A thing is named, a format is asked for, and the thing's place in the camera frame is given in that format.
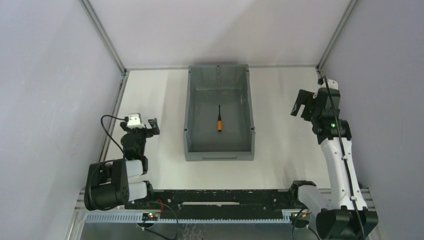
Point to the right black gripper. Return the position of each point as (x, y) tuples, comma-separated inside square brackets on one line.
[(309, 105)]

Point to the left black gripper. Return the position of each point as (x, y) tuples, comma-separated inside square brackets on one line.
[(145, 130)]

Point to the orange handled screwdriver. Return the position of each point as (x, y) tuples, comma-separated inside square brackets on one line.
[(219, 120)]

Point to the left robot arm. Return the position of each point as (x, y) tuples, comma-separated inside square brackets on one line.
[(108, 183)]

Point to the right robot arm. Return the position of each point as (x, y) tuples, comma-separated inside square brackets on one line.
[(344, 216)]

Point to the grey plastic storage bin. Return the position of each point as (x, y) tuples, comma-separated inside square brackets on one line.
[(209, 86)]

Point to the small led circuit board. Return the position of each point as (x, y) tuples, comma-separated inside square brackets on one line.
[(151, 216)]

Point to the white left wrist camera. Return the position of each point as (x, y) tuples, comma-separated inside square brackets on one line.
[(134, 121)]

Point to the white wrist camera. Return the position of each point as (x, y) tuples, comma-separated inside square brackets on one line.
[(330, 83), (134, 121)]

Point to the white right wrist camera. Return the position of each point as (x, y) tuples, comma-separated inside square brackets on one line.
[(330, 83)]

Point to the grey slotted cable duct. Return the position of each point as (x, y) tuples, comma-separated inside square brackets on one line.
[(139, 217)]

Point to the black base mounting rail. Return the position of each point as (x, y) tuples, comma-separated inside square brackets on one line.
[(221, 203)]

